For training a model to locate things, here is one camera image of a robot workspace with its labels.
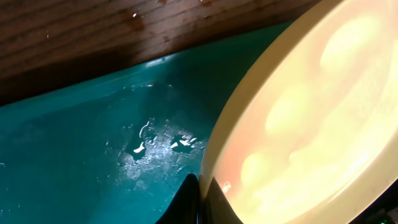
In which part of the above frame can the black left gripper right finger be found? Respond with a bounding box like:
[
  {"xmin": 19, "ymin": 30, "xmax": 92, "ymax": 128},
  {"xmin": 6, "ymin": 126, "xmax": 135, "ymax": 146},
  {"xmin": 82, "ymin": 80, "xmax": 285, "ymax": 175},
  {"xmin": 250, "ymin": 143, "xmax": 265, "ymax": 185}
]
[{"xmin": 202, "ymin": 178, "xmax": 243, "ymax": 224}]

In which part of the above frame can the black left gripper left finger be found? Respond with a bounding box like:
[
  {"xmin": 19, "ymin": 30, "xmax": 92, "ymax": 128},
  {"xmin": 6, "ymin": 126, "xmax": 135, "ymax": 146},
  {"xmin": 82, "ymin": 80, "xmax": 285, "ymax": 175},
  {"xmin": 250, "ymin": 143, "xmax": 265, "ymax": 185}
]
[{"xmin": 156, "ymin": 174, "xmax": 199, "ymax": 224}]

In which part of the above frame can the small yellow plate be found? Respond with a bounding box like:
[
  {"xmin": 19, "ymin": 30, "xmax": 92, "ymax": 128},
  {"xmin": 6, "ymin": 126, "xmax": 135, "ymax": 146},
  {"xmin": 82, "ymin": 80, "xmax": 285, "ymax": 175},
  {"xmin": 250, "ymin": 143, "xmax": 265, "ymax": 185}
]
[{"xmin": 199, "ymin": 0, "xmax": 397, "ymax": 223}]

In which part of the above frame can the teal plastic tray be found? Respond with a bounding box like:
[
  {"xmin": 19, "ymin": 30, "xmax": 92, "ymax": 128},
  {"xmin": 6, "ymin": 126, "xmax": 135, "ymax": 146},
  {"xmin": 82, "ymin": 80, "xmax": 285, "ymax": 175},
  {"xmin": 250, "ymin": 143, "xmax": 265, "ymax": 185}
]
[{"xmin": 1, "ymin": 23, "xmax": 287, "ymax": 223}]

